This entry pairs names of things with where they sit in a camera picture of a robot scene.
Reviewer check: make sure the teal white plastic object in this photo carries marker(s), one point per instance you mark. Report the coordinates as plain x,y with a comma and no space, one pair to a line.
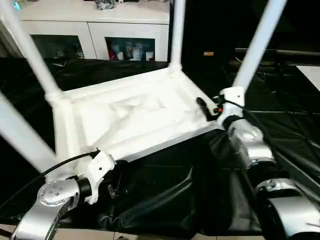
16,3

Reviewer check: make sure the small tan object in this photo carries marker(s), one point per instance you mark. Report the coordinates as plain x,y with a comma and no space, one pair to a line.
208,53

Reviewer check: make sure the white flat board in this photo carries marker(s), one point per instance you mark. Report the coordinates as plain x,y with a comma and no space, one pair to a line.
311,75

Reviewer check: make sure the tall white jar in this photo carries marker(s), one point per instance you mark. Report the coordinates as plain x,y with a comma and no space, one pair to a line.
135,54

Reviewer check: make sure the black work mat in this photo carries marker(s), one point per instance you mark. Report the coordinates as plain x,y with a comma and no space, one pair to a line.
162,187

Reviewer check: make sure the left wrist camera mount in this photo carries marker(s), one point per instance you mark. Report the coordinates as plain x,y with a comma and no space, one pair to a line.
100,165

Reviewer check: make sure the small white jar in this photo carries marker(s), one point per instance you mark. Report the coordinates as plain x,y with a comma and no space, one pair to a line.
120,56
150,56

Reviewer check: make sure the white sideboard cabinet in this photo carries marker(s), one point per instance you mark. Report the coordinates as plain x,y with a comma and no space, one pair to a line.
75,27

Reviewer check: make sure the red bottle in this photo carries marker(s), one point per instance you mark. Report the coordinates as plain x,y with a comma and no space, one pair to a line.
111,55

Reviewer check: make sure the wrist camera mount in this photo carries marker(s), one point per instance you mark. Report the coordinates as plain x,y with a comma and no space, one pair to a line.
232,97
100,165

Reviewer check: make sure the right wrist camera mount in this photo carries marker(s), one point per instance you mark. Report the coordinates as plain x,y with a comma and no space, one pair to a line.
232,97

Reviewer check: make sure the white plastic table top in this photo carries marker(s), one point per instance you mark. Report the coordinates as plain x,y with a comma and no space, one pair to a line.
125,112

